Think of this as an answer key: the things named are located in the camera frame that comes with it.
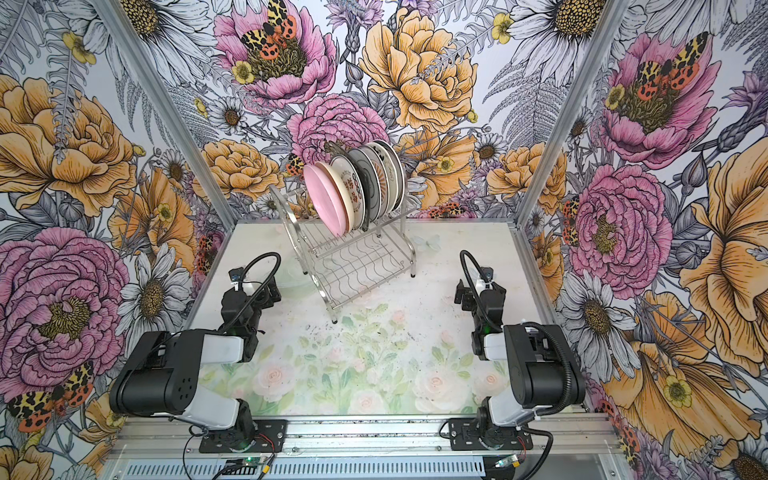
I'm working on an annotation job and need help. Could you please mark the green circuit board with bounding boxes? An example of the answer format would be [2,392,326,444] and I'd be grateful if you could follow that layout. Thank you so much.
[226,459,269,478]

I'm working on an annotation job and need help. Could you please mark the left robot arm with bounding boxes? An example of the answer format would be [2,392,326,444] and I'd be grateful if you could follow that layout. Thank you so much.
[109,280,281,451]

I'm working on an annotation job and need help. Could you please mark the beige round plate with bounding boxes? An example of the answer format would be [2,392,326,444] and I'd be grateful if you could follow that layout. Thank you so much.
[318,162,354,237]

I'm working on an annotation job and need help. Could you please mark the pink round plate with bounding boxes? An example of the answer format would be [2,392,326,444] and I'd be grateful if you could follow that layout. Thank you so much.
[304,165,348,237]

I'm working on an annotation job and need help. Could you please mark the white plate black emblem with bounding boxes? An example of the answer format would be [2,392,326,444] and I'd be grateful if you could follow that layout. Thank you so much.
[361,145,391,219]

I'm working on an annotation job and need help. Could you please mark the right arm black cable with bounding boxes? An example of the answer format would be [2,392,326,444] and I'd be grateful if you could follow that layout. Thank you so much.
[459,249,577,416]

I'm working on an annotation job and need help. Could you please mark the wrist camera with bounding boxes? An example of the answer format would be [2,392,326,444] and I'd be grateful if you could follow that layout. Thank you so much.
[475,267,494,292]
[228,267,246,290]

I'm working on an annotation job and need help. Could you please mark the chrome two-tier dish rack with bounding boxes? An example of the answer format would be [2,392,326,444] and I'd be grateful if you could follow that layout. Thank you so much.
[270,187,417,323]

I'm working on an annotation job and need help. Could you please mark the aluminium front rail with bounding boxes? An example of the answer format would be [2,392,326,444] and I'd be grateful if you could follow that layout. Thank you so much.
[100,413,633,479]

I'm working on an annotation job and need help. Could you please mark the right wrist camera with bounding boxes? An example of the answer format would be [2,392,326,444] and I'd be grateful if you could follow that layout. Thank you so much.
[475,267,494,292]

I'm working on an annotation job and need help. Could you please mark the white plate green red rim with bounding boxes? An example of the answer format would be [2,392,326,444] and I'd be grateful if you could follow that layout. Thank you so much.
[380,141,407,211]

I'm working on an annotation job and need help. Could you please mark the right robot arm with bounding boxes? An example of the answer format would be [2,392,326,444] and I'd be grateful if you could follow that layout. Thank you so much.
[448,281,586,451]

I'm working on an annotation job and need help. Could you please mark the white plate orange sunburst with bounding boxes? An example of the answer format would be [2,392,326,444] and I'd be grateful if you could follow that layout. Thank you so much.
[369,140,401,214]

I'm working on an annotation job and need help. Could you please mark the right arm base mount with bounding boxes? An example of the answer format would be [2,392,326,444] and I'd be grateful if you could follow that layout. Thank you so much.
[441,417,533,451]

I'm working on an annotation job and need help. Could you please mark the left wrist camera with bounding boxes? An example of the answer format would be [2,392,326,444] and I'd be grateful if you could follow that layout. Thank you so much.
[228,267,246,290]

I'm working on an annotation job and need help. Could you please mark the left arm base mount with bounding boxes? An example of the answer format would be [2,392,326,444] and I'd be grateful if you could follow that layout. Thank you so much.
[199,419,288,454]

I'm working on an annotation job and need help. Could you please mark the dark square floral plate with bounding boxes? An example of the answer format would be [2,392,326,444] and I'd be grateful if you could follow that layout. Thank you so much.
[347,148,383,224]

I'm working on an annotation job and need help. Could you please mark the white plate red characters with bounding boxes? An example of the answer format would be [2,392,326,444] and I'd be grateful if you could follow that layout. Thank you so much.
[331,155,366,230]

